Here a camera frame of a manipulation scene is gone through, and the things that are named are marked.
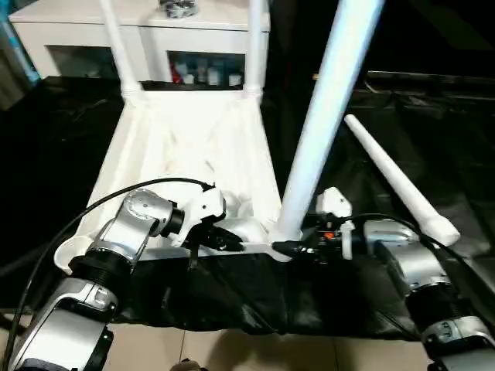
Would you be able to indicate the white plastic table leg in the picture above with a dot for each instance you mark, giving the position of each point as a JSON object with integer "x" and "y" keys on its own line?
{"x": 256, "y": 50}
{"x": 328, "y": 96}
{"x": 121, "y": 50}
{"x": 394, "y": 170}

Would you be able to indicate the white plastic table top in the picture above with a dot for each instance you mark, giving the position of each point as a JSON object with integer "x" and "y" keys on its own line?
{"x": 174, "y": 135}

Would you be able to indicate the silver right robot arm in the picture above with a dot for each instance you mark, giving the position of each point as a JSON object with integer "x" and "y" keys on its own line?
{"x": 417, "y": 266}

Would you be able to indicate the black plastic mat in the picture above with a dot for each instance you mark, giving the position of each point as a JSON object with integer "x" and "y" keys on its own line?
{"x": 58, "y": 154}

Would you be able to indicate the white cabinet with glass doors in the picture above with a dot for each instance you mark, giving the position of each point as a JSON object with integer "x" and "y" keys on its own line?
{"x": 154, "y": 35}

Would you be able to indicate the grey crumpled bag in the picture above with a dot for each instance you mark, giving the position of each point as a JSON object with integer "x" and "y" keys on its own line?
{"x": 178, "y": 7}

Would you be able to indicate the grey curtain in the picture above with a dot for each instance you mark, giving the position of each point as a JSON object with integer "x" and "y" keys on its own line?
{"x": 15, "y": 69}

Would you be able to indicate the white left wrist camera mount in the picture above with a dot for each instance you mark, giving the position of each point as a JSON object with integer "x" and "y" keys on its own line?
{"x": 205, "y": 208}

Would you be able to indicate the black metal frame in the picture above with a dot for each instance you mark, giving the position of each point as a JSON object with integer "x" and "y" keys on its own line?
{"x": 433, "y": 79}

